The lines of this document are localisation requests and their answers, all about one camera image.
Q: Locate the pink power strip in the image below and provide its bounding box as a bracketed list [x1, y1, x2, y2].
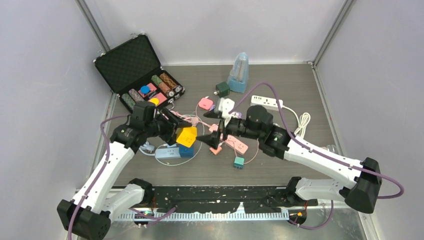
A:
[220, 135, 249, 155]

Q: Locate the black chip case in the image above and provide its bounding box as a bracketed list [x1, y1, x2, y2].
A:
[93, 33, 186, 112]

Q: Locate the purple power strip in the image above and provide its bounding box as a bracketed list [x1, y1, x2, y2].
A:
[209, 105, 242, 119]

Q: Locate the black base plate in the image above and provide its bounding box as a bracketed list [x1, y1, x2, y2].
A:
[134, 186, 318, 214]

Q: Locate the teal charger plug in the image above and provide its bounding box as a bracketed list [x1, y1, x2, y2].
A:
[233, 156, 245, 170]

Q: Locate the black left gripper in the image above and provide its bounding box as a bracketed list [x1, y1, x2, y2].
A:
[145, 108, 191, 145]

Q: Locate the light blue power strip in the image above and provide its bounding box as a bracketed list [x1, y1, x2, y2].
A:
[154, 147, 181, 160]

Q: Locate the pink charger cable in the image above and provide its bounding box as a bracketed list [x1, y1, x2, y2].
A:
[195, 109, 259, 166]

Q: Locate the dark blue cube socket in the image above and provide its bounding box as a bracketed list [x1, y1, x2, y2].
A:
[178, 145, 195, 158]

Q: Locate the yellow cube socket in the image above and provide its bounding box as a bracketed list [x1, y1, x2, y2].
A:
[176, 126, 198, 148]

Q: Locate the glittery small cylinder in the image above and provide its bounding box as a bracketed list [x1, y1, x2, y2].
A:
[321, 144, 338, 154]

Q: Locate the orange pink charger plug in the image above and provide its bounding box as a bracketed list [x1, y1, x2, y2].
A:
[209, 146, 222, 156]

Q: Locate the light blue coiled cord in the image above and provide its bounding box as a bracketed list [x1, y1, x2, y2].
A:
[139, 141, 157, 157]

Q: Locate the dark green cube socket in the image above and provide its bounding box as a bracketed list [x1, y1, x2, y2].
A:
[214, 81, 230, 98]

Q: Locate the white coiled power cord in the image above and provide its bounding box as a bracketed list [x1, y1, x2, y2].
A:
[281, 105, 312, 138]

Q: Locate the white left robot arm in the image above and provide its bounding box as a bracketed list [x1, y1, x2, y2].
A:
[57, 101, 191, 240]

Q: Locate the mint green charger cable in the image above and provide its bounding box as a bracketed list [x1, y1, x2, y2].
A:
[153, 114, 206, 167]

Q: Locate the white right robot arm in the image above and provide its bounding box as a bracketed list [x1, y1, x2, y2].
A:
[196, 105, 383, 214]

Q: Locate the pink cube socket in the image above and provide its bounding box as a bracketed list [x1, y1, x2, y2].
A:
[198, 97, 214, 111]

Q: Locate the pink coiled power cord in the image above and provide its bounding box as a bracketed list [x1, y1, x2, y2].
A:
[172, 110, 200, 128]

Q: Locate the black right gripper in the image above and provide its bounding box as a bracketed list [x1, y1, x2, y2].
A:
[196, 109, 262, 150]

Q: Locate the blue wrapped metronome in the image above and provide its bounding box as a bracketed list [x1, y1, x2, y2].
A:
[227, 52, 249, 93]

